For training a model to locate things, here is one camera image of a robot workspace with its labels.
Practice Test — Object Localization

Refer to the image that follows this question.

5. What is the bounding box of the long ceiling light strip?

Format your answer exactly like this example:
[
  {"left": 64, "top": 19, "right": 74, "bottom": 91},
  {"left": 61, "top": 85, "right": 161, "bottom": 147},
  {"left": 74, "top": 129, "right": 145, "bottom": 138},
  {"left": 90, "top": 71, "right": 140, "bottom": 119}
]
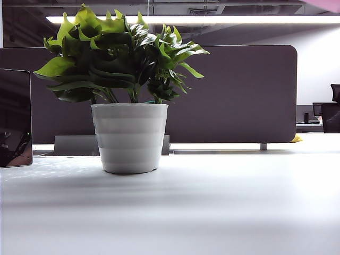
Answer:
[{"left": 46, "top": 15, "right": 340, "bottom": 25}]

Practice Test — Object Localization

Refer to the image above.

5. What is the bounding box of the white office desk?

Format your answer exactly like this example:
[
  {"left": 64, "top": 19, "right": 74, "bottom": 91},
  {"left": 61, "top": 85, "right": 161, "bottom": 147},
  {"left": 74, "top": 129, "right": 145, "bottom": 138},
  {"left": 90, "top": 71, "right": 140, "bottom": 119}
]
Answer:
[{"left": 296, "top": 104, "right": 323, "bottom": 133}]

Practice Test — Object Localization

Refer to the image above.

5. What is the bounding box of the dark grey desk partition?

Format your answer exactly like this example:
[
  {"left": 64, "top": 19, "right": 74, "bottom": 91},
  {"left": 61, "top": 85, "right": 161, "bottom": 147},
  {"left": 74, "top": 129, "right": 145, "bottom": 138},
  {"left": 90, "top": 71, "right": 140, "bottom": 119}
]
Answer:
[{"left": 0, "top": 44, "right": 298, "bottom": 145}]

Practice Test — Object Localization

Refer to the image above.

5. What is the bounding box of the black glossy tablet screen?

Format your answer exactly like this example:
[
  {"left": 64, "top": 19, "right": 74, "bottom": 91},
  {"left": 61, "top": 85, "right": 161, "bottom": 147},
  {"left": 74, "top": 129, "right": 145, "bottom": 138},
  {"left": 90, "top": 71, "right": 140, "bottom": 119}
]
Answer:
[{"left": 0, "top": 68, "right": 33, "bottom": 168}]

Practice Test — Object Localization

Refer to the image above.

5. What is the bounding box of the green leafy plant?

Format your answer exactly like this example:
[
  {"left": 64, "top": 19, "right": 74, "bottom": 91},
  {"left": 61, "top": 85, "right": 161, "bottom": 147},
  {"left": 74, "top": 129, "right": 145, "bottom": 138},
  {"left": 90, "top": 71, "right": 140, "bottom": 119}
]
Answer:
[{"left": 33, "top": 3, "right": 210, "bottom": 105}]

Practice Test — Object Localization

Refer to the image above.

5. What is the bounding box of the black mesh office chair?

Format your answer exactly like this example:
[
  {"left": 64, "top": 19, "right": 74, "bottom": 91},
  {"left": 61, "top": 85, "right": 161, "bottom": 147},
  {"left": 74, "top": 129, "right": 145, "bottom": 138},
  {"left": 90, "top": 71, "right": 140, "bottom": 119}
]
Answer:
[{"left": 320, "top": 83, "right": 340, "bottom": 134}]

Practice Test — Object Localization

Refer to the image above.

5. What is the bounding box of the white ribbed flower pot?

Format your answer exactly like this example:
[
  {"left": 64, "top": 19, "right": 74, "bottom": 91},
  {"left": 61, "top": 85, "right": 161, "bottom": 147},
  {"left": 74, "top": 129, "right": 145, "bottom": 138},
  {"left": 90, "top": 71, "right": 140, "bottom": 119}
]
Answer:
[{"left": 90, "top": 103, "right": 169, "bottom": 175}]

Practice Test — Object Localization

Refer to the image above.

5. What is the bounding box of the pink plastic watering can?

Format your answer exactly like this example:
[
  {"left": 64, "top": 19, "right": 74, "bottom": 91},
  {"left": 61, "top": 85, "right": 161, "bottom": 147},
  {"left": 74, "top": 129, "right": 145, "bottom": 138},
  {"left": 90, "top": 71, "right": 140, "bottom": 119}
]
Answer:
[{"left": 304, "top": 0, "right": 340, "bottom": 13}]

